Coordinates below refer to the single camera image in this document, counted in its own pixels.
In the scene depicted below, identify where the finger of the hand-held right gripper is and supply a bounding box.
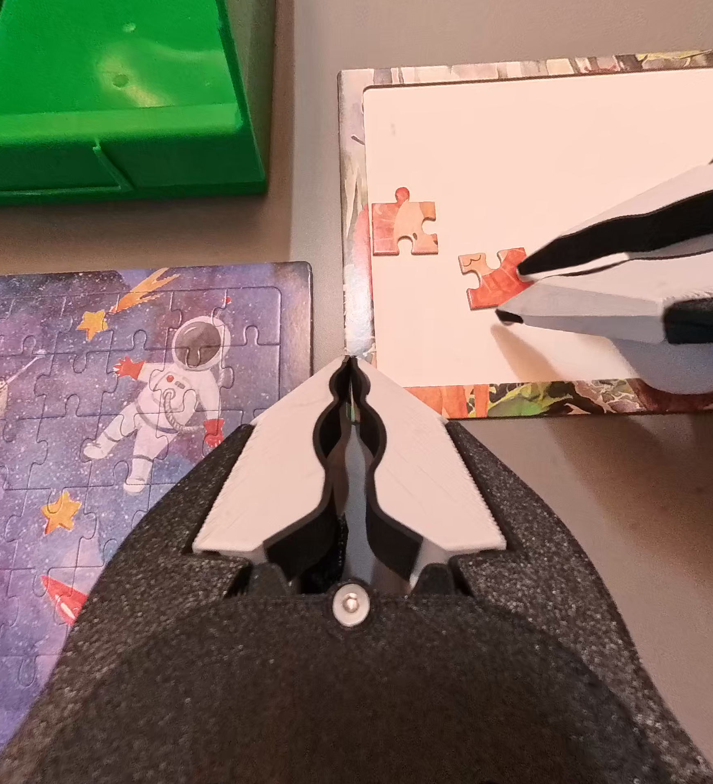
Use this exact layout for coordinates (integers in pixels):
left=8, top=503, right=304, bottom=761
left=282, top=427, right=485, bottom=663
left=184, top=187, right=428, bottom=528
left=495, top=242, right=713, bottom=345
left=517, top=153, right=713, bottom=279

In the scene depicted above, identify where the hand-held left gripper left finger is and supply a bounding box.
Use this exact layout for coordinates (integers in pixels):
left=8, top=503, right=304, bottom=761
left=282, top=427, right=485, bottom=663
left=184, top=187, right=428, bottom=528
left=192, top=355, right=354, bottom=559

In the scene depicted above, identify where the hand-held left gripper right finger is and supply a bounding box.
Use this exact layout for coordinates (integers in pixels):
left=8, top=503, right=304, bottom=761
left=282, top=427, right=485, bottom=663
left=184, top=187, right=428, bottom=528
left=350, top=355, right=507, bottom=581

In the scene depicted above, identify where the greenish jigsaw piece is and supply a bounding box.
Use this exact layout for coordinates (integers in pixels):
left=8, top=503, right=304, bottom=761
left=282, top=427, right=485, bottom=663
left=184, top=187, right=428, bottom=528
left=332, top=367, right=394, bottom=592

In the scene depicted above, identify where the red orange jigsaw piece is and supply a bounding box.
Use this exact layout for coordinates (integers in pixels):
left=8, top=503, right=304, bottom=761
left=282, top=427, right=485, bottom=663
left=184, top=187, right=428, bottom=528
left=459, top=248, right=535, bottom=312

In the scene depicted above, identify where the animal jigsaw puzzle board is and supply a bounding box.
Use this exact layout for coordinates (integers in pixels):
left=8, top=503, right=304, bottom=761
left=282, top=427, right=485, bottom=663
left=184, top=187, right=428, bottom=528
left=338, top=48, right=713, bottom=420

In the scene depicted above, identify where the orange tan jigsaw piece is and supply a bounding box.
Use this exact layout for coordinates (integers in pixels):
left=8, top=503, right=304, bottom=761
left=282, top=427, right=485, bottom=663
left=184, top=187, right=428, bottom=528
left=370, top=187, right=440, bottom=257

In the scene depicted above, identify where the space jigsaw puzzle board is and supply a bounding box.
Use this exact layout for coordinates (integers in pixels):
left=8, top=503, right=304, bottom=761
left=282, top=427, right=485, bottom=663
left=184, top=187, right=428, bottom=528
left=0, top=262, right=313, bottom=784

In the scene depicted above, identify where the grey desk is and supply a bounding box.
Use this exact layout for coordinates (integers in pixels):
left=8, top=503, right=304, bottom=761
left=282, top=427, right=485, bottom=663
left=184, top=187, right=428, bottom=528
left=0, top=0, right=713, bottom=784

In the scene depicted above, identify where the green plastic bin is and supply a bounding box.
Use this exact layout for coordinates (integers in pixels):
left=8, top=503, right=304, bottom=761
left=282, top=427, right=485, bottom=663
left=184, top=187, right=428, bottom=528
left=0, top=0, right=268, bottom=209

